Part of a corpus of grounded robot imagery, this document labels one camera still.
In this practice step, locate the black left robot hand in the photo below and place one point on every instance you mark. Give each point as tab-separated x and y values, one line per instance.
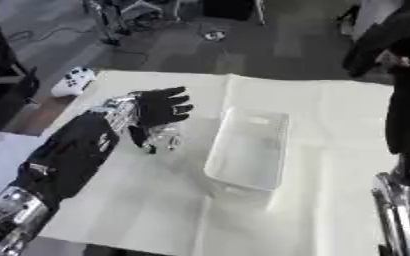
159	108

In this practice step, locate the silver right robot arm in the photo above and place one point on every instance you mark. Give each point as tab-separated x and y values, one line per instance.
401	213

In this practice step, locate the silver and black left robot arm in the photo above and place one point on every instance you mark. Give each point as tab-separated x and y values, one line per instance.
68	156

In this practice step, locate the white plastic box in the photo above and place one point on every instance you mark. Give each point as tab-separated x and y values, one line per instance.
246	150

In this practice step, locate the clear plastic object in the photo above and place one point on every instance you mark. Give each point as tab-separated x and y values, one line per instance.
169	136

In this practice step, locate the white game controller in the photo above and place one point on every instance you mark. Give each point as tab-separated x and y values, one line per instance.
72	81

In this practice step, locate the small white floor device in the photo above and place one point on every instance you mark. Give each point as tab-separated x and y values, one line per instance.
215	35

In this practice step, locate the person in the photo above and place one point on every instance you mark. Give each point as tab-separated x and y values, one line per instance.
389	33

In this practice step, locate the black tripod stand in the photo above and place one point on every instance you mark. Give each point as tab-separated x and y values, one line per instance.
106	23

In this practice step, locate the black case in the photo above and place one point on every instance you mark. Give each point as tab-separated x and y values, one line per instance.
229	9

